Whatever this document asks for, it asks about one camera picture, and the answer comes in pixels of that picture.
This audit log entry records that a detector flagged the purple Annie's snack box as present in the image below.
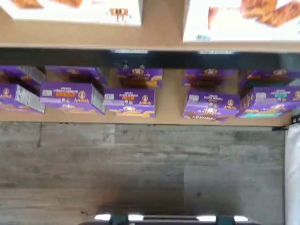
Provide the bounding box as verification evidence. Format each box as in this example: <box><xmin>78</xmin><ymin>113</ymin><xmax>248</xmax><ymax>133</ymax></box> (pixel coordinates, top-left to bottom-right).
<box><xmin>104</xmin><ymin>88</ymin><xmax>157</xmax><ymax>118</ymax></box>
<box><xmin>182</xmin><ymin>88</ymin><xmax>241</xmax><ymax>123</ymax></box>
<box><xmin>236</xmin><ymin>85</ymin><xmax>300</xmax><ymax>119</ymax></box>
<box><xmin>116</xmin><ymin>67</ymin><xmax>164</xmax><ymax>89</ymax></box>
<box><xmin>239</xmin><ymin>69</ymin><xmax>300</xmax><ymax>89</ymax></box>
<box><xmin>40</xmin><ymin>81</ymin><xmax>105</xmax><ymax>116</ymax></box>
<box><xmin>0</xmin><ymin>65</ymin><xmax>46</xmax><ymax>94</ymax></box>
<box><xmin>182</xmin><ymin>68</ymin><xmax>240</xmax><ymax>91</ymax></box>
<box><xmin>44</xmin><ymin>66</ymin><xmax>109</xmax><ymax>93</ymax></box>
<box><xmin>0</xmin><ymin>83</ymin><xmax>45</xmax><ymax>115</ymax></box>

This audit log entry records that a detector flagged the black metal shelf frame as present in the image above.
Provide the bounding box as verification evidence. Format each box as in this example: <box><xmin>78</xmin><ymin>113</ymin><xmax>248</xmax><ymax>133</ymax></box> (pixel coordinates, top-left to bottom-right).
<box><xmin>0</xmin><ymin>46</ymin><xmax>300</xmax><ymax>132</ymax></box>

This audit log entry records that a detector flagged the blue pretzel crackers box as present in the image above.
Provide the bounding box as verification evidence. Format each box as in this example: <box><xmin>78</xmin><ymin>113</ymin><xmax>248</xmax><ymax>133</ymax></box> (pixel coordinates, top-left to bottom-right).
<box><xmin>182</xmin><ymin>0</ymin><xmax>300</xmax><ymax>44</ymax></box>

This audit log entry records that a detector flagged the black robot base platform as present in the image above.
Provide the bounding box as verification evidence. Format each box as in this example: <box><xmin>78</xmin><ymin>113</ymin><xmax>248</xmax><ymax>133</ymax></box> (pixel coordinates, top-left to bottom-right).
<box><xmin>78</xmin><ymin>213</ymin><xmax>250</xmax><ymax>225</ymax></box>

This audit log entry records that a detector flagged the orange pretzel crackers box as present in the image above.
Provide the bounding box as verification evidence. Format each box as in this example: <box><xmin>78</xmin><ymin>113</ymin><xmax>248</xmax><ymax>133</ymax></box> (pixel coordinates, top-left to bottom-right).
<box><xmin>0</xmin><ymin>0</ymin><xmax>143</xmax><ymax>27</ymax></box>

